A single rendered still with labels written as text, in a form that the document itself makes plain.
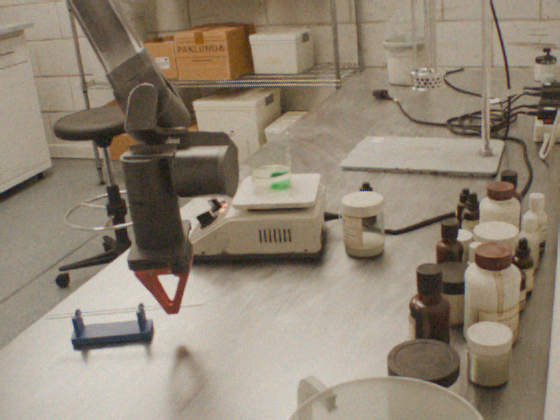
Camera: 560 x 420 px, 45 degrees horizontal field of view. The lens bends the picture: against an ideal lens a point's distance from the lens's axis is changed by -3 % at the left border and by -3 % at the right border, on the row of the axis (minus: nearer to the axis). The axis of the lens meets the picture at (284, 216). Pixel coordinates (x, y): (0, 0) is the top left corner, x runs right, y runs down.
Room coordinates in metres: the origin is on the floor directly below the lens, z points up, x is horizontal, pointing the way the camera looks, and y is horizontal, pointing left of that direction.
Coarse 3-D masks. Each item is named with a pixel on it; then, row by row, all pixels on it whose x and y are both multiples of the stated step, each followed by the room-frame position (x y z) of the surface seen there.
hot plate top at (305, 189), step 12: (300, 180) 0.99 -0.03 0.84; (312, 180) 0.98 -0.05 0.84; (240, 192) 0.96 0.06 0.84; (252, 192) 0.96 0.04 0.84; (300, 192) 0.94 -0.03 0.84; (312, 192) 0.93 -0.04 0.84; (240, 204) 0.91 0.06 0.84; (252, 204) 0.91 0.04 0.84; (264, 204) 0.91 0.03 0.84; (276, 204) 0.90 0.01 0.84; (288, 204) 0.90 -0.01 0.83; (300, 204) 0.90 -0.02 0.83; (312, 204) 0.90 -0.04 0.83
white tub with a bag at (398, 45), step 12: (396, 12) 2.00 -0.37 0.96; (396, 24) 1.98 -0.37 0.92; (408, 24) 1.96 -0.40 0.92; (420, 24) 1.97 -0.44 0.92; (396, 36) 1.96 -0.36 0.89; (408, 36) 1.95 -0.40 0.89; (420, 36) 1.96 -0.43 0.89; (384, 48) 2.01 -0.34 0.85; (396, 48) 1.95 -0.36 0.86; (408, 48) 1.94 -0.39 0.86; (420, 48) 1.94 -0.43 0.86; (396, 60) 1.96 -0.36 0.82; (408, 60) 1.95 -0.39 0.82; (420, 60) 1.95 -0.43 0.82; (396, 72) 1.97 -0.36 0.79; (408, 72) 1.95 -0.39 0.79; (396, 84) 1.97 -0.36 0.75; (408, 84) 1.95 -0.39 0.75
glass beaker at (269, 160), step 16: (256, 144) 0.98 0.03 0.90; (272, 144) 0.93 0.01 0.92; (288, 144) 0.95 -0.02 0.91; (256, 160) 0.94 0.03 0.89; (272, 160) 0.93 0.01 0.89; (288, 160) 0.95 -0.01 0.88; (256, 176) 0.94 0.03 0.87; (272, 176) 0.93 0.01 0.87; (288, 176) 0.94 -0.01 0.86; (256, 192) 0.94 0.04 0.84; (272, 192) 0.93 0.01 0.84; (288, 192) 0.94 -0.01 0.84
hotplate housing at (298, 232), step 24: (240, 216) 0.91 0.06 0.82; (264, 216) 0.91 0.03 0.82; (288, 216) 0.90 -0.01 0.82; (312, 216) 0.89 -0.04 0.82; (336, 216) 0.97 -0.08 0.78; (192, 240) 0.93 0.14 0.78; (216, 240) 0.92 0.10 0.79; (240, 240) 0.91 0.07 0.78; (264, 240) 0.90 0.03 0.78; (288, 240) 0.90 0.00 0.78; (312, 240) 0.89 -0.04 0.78
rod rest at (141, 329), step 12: (144, 312) 0.74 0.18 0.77; (96, 324) 0.75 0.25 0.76; (108, 324) 0.75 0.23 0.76; (120, 324) 0.74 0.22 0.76; (132, 324) 0.74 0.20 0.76; (144, 324) 0.73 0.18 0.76; (72, 336) 0.72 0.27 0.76; (84, 336) 0.72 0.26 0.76; (96, 336) 0.72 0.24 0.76; (108, 336) 0.72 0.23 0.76; (120, 336) 0.72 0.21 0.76; (132, 336) 0.72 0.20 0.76; (144, 336) 0.72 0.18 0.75
